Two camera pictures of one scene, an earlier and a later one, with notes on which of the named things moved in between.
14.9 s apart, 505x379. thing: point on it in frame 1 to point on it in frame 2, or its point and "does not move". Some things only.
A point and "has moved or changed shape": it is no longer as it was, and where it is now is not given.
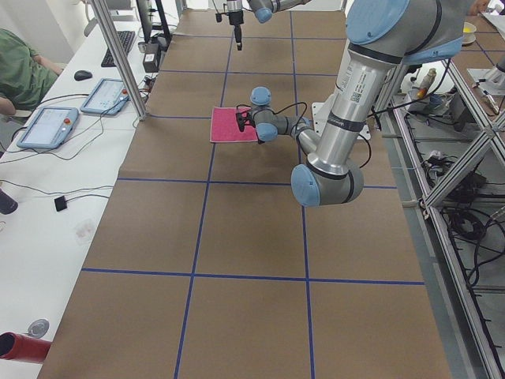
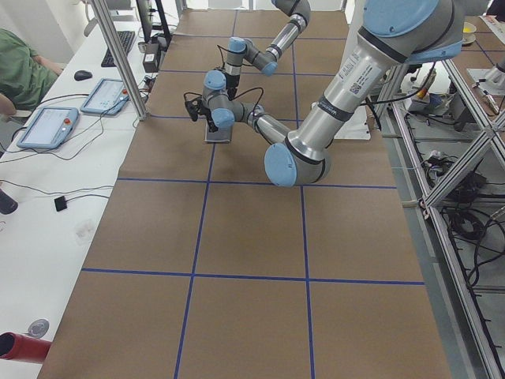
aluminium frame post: [107, 20] does not move
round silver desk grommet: [39, 328] does not move
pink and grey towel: [224, 126] has moved or changed shape
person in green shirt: [25, 77] does not move
